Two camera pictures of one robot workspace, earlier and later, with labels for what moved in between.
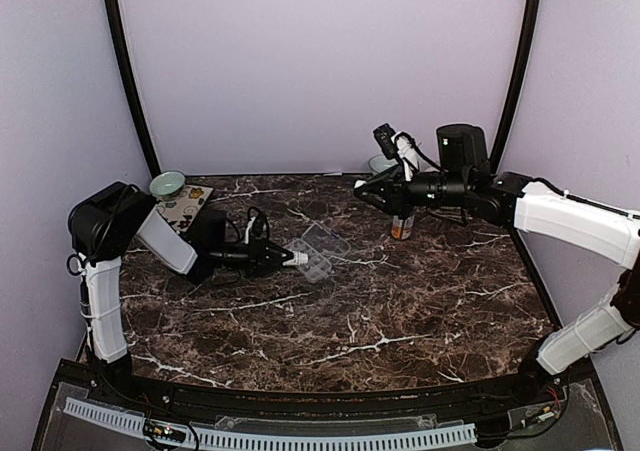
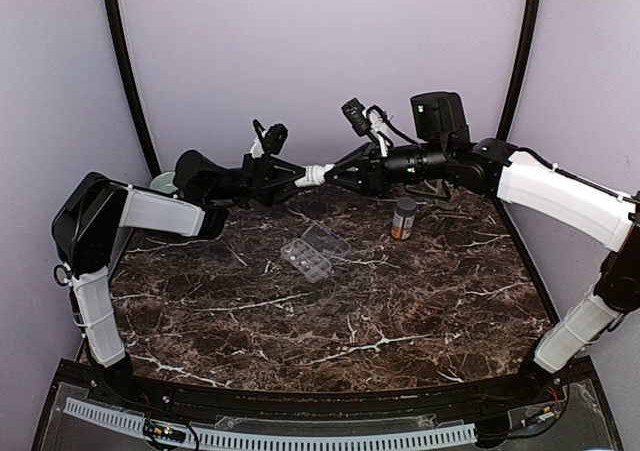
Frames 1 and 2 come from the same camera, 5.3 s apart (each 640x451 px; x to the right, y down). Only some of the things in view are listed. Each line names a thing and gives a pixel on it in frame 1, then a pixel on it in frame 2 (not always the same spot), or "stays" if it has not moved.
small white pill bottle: x=299 y=258 to x=314 y=175
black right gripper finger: x=380 y=187 to x=360 y=153
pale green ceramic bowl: x=167 y=186 stays
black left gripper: x=258 y=259 to x=261 y=176
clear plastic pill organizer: x=322 y=247 stays
